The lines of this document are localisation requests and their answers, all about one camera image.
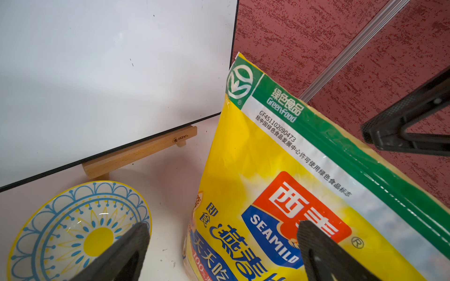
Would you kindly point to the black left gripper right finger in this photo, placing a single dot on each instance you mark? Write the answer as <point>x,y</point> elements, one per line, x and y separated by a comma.
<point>325,260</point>

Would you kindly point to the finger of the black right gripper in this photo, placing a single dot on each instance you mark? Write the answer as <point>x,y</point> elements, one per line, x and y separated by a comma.
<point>387,131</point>

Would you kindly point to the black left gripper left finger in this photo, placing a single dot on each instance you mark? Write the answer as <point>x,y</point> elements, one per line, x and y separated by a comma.
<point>123,261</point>

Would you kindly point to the yellow oats bag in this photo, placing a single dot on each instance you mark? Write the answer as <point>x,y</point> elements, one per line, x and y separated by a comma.
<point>275,162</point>

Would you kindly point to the wooden board stand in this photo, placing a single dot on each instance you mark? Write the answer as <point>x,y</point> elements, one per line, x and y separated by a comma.
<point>99,169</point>

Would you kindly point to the right corner aluminium post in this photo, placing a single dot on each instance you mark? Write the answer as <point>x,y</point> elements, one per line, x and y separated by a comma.
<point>375,25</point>

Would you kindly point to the white board black frame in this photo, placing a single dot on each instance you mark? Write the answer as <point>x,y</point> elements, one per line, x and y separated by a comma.
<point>80,79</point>

